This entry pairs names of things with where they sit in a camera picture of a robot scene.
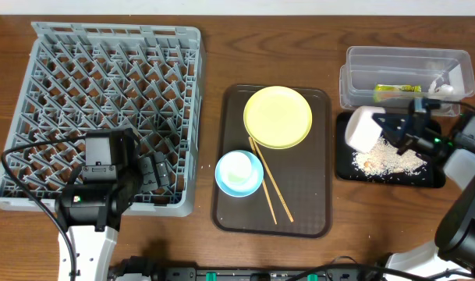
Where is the white cup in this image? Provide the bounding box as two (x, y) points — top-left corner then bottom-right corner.
(221, 151), (252, 184)

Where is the white paper napkin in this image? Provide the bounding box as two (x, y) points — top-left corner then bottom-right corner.
(428, 81), (454, 95)

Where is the clear plastic waste bin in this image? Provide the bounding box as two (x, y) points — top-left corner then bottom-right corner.
(339, 46), (475, 116)

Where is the yellow round plate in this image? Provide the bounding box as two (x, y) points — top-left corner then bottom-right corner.
(243, 86), (313, 149)

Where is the light blue bowl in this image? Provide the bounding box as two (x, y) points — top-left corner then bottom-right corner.
(214, 150), (264, 197)

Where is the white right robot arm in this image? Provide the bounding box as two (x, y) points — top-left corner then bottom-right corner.
(371, 98), (475, 280)

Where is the green snack wrapper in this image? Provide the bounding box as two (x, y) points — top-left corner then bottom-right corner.
(373, 84), (422, 102)

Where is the black waste tray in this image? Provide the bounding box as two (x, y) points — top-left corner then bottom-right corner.
(335, 112), (446, 188)

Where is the white bowl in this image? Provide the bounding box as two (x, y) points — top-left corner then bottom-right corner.
(345, 106), (386, 153)

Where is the leftover cooked rice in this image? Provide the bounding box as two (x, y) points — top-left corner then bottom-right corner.
(352, 137), (428, 176)

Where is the grey plastic dish rack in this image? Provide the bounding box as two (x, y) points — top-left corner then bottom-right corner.
(5, 22), (206, 217)

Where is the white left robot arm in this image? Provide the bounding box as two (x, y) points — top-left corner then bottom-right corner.
(55, 129), (169, 280)

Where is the dark brown serving tray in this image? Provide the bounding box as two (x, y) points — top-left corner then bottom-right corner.
(211, 88), (333, 238)

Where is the wooden chopstick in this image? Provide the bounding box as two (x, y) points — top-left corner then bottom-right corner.
(248, 137), (278, 225)
(253, 140), (295, 222)

